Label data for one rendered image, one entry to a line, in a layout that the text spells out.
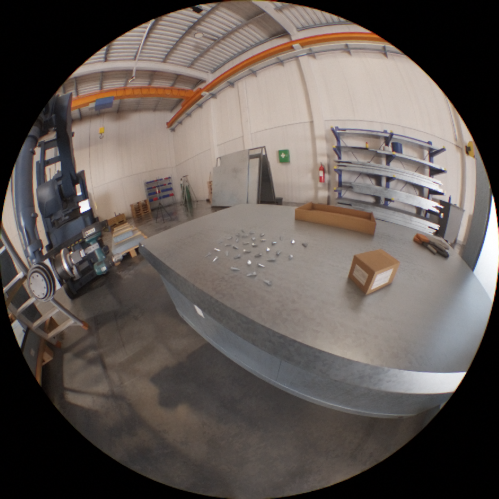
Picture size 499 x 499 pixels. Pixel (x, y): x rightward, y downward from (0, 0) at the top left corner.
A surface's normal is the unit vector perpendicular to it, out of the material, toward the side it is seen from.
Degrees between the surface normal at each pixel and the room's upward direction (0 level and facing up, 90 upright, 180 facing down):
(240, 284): 0
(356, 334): 0
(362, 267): 90
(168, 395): 0
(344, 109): 90
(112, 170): 90
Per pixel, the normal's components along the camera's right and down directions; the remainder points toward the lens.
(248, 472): -0.09, -0.89
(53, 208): 0.73, 0.66
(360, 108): -0.65, 0.40
